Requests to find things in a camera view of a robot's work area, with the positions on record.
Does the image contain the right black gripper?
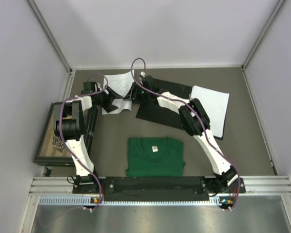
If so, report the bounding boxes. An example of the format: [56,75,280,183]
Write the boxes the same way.
[124,83,150,105]

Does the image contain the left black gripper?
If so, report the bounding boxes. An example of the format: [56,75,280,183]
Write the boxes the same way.
[95,85,124,112]

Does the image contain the white paper sheets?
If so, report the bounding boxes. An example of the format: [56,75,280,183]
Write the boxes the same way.
[102,71,134,115]

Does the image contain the white folder black inside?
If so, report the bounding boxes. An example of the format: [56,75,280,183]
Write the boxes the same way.
[135,78,226,141]

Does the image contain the white printed paper stack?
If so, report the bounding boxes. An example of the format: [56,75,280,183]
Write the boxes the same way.
[187,85,230,139]

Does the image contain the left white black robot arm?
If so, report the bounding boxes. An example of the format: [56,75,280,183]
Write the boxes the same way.
[53,82,124,193]

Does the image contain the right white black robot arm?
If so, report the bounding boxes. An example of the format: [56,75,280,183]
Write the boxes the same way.
[124,72,241,193]

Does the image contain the green folded t-shirt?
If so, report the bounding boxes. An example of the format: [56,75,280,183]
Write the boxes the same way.
[126,137,186,178]

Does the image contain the black glass-lid display box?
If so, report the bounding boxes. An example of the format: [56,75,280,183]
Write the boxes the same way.
[32,102,98,167]

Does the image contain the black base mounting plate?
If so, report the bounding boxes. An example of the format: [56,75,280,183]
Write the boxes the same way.
[72,176,245,201]

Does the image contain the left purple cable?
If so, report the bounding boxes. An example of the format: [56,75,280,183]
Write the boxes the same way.
[59,73,110,211]

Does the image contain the left aluminium corner post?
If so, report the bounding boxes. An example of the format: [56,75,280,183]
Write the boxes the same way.
[26,0,72,73]

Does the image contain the aluminium corner post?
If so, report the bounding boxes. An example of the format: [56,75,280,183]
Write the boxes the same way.
[241,0,286,71]
[26,0,72,73]

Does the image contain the aluminium front rail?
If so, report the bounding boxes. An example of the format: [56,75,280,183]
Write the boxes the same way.
[29,176,291,196]

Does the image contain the grey slotted cable duct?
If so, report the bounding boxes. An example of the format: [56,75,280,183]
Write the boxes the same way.
[39,196,233,207]

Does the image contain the right aluminium corner post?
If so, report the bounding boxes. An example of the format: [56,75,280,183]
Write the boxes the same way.
[241,0,286,71]

